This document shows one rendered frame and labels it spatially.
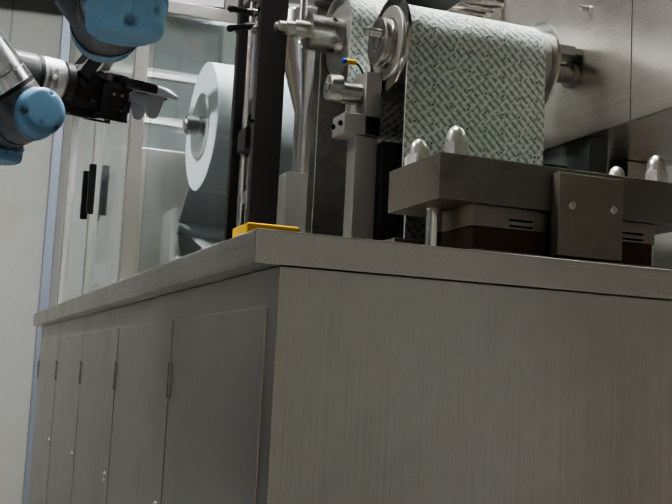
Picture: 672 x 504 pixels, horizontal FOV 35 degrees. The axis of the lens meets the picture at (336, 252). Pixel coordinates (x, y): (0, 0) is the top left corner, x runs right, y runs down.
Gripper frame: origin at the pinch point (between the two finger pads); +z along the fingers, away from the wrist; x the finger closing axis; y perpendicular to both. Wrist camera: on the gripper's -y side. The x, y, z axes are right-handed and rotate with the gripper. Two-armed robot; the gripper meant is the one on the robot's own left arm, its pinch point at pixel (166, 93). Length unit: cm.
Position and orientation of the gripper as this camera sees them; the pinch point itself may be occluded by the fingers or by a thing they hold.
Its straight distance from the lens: 201.3
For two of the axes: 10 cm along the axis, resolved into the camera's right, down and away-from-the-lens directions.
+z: 7.9, 1.1, 6.0
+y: -1.3, 9.9, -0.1
